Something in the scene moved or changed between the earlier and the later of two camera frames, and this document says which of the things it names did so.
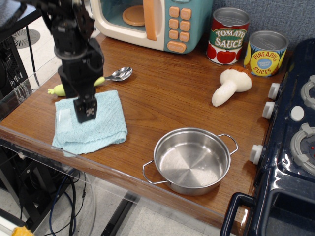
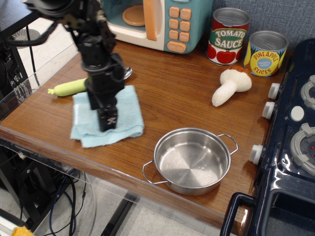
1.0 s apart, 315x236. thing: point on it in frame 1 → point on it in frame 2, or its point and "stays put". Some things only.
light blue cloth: x=73 y=138 → x=85 y=125
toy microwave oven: x=180 y=26 stays put
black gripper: x=82 y=63 → x=106 y=76
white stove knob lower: x=256 y=153 stays put
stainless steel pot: x=193 y=161 stays put
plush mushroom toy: x=234 y=79 stays put
